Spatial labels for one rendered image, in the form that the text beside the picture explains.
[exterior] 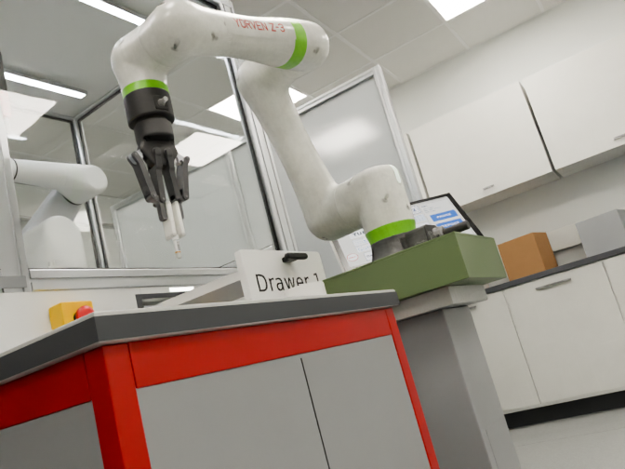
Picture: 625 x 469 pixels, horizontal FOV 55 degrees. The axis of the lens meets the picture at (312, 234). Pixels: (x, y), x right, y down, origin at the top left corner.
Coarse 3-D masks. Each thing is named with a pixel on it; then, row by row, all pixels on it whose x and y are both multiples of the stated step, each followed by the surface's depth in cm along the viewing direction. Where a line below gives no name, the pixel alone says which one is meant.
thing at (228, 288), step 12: (228, 276) 124; (204, 288) 128; (216, 288) 126; (228, 288) 124; (240, 288) 122; (168, 300) 134; (180, 300) 132; (192, 300) 129; (204, 300) 127; (216, 300) 126; (228, 300) 124; (240, 300) 122
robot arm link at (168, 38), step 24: (168, 0) 113; (144, 24) 115; (168, 24) 111; (192, 24) 112; (216, 24) 118; (240, 24) 125; (264, 24) 131; (288, 24) 138; (144, 48) 116; (168, 48) 114; (192, 48) 115; (216, 48) 121; (240, 48) 127; (264, 48) 132; (288, 48) 138
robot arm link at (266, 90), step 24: (240, 72) 157; (264, 72) 153; (264, 96) 156; (288, 96) 159; (264, 120) 158; (288, 120) 157; (288, 144) 157; (312, 144) 161; (288, 168) 159; (312, 168) 158; (312, 192) 157; (312, 216) 158; (336, 216) 154
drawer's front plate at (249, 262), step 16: (240, 256) 120; (256, 256) 124; (272, 256) 128; (240, 272) 120; (256, 272) 122; (272, 272) 127; (288, 272) 132; (304, 272) 137; (320, 272) 142; (256, 288) 120
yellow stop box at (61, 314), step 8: (56, 304) 117; (64, 304) 116; (72, 304) 118; (80, 304) 119; (88, 304) 121; (56, 312) 116; (64, 312) 116; (72, 312) 117; (56, 320) 116; (64, 320) 115; (72, 320) 116
